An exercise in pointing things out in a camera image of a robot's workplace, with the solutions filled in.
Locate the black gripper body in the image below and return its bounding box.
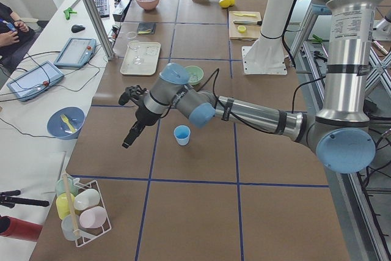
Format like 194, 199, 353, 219
136, 106, 161, 127

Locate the light blue plastic cup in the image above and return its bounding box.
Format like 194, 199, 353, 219
174, 125, 191, 146

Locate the green ceramic bowl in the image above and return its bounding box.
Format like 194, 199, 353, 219
185, 65, 204, 86

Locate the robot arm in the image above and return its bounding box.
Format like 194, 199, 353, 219
119, 0, 382, 174

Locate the blue bowl on desk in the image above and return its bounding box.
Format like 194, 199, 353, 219
46, 107, 86, 140

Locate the cream bear tray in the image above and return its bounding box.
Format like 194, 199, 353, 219
120, 40, 161, 76

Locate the yellow plastic fork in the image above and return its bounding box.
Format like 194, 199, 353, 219
60, 114, 76, 133

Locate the clear wine glass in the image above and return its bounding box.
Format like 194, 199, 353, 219
126, 31, 144, 65

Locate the white cup in rack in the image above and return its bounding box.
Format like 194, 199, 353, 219
73, 188, 100, 210

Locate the grey folded cloth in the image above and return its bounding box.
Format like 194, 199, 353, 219
136, 22, 156, 35

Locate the blue teach pendant far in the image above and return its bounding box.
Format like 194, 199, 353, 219
54, 38, 97, 68

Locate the blue teach pendant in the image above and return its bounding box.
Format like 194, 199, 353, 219
54, 38, 97, 68
7, 61, 64, 101

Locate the green cup in rack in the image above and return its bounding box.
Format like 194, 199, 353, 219
55, 178, 78, 196

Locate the pink cup in rack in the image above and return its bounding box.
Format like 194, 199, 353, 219
79, 206, 107, 229

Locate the yellow cup in rack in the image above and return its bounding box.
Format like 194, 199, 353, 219
56, 193, 70, 220

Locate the blue teach pendant near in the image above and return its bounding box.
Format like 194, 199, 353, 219
7, 61, 64, 101

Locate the black computer mouse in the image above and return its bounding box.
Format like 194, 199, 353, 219
71, 24, 86, 34

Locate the clear cup in rack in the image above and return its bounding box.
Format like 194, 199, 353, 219
61, 215, 80, 241

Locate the wooden cutting board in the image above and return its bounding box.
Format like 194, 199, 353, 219
228, 11, 262, 40

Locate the black keyboard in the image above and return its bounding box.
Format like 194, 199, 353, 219
93, 0, 109, 18

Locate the halved lemon slice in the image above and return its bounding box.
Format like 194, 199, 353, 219
237, 25, 247, 34

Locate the green clamp on desk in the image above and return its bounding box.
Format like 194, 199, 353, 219
64, 7, 77, 20

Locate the yellow lemon front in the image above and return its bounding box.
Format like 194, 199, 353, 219
219, 0, 231, 9

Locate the steel muddler black cap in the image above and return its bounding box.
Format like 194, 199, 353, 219
233, 20, 262, 26

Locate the yellow plastic knife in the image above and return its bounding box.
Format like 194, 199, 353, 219
233, 12, 257, 17

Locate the person at desk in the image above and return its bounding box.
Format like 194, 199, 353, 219
1, 3, 35, 57

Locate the red fire extinguisher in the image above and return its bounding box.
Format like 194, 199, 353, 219
1, 216, 43, 242

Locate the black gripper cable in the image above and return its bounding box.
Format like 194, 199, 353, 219
158, 68, 327, 135

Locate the white wire cup rack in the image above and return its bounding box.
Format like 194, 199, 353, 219
55, 173, 112, 248

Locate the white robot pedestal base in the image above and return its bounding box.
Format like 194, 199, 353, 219
242, 0, 295, 75

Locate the black camera tripod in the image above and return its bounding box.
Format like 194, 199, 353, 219
1, 189, 50, 208

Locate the aluminium frame post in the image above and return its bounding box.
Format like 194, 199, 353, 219
83, 0, 115, 61

